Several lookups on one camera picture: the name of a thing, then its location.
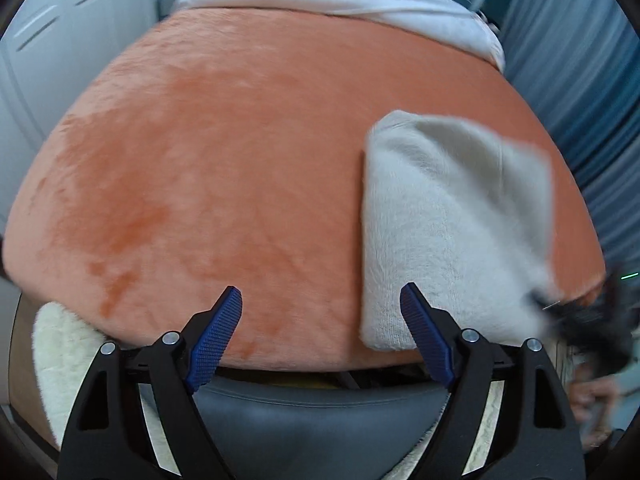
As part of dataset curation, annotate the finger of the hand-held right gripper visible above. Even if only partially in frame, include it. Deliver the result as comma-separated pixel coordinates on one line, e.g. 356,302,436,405
531,290,578,333

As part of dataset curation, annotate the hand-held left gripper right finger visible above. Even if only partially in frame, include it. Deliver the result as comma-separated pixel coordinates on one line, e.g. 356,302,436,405
400,282,586,480

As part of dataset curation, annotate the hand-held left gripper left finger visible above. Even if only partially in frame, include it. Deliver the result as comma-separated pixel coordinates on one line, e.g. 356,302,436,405
57,286,244,480

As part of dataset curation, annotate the grey sweater with black hearts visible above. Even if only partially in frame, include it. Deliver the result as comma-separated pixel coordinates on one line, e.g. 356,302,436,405
359,109,557,353

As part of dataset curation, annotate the person's right hand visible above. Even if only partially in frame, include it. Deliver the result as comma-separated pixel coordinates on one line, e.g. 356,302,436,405
570,376,632,443

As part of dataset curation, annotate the orange plush blanket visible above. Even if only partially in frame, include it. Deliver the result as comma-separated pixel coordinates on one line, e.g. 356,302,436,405
2,6,608,373

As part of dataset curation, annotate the fluffy cream rug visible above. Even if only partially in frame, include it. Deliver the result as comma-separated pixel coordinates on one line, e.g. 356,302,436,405
31,301,171,466

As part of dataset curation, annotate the blue-grey curtain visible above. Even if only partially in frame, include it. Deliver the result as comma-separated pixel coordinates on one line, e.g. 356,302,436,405
500,0,640,273

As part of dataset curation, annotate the dark bedside table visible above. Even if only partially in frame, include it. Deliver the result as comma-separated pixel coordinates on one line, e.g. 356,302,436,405
157,0,187,22

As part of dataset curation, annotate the white panelled wardrobe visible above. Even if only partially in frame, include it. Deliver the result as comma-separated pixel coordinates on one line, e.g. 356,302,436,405
0,0,187,161

